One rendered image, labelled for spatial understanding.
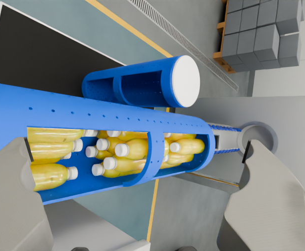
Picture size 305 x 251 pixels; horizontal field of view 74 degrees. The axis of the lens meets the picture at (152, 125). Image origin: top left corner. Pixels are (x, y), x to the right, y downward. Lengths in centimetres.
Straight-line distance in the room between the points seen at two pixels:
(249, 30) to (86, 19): 268
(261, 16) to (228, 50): 65
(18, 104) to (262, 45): 352
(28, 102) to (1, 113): 6
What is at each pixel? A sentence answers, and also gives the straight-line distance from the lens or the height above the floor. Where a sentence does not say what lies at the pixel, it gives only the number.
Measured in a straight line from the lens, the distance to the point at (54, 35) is 169.
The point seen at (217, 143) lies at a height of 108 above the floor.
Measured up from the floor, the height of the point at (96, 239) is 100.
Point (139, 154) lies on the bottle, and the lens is 64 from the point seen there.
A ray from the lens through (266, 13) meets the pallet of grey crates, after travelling 396.
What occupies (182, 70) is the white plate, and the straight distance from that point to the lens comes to 111.
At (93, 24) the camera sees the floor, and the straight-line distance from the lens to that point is 207.
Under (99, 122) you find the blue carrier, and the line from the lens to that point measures 51.
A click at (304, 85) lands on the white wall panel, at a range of 552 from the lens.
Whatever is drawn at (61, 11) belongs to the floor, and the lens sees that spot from 195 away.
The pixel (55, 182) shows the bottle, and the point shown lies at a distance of 63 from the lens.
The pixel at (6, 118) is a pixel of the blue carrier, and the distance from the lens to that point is 43.
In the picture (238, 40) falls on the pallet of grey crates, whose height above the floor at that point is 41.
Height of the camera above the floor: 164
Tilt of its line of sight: 41 degrees down
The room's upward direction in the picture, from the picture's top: 95 degrees clockwise
